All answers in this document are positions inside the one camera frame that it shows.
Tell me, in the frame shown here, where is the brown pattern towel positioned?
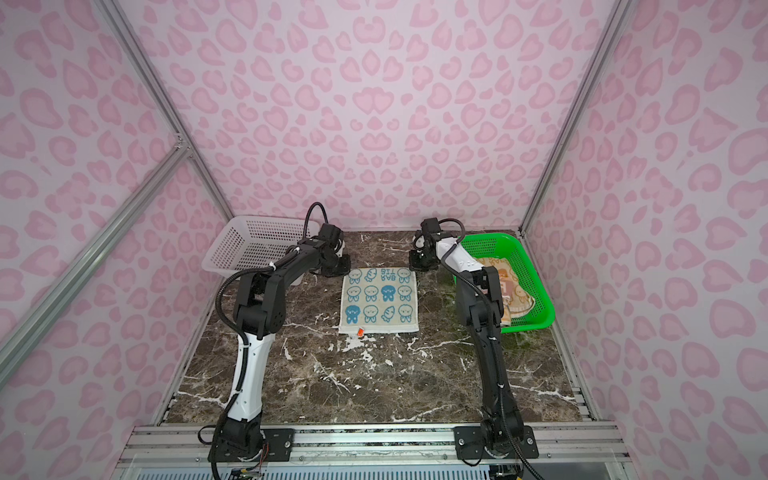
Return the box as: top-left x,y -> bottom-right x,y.
478,257 -> 535,327

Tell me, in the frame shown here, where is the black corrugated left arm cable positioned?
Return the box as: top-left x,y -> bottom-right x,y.
209,201 -> 330,480

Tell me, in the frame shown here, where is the aluminium frame corner post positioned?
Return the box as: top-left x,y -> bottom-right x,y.
518,0 -> 638,238
95,0 -> 234,220

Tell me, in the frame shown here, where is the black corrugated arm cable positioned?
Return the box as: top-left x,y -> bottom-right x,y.
413,217 -> 541,480
209,201 -> 330,480

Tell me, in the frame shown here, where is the blue bunny pattern towel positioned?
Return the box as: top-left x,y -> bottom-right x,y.
338,267 -> 419,336

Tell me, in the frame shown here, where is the white plastic basket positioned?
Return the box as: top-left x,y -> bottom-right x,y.
202,216 -> 304,278

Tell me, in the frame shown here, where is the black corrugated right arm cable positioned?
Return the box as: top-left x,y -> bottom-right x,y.
413,217 -> 541,480

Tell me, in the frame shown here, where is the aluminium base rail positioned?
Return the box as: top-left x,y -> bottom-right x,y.
113,421 -> 638,479

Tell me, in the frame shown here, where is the aluminium frame corner post right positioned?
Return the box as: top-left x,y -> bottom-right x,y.
518,0 -> 638,238

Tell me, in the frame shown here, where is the green plastic basket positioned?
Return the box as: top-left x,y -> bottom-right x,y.
461,233 -> 555,333

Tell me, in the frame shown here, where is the aluminium diagonal frame bar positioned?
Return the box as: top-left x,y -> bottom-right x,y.
1,141 -> 189,385

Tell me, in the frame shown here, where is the aluminium frame corner post left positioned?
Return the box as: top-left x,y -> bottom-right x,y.
95,0 -> 234,220

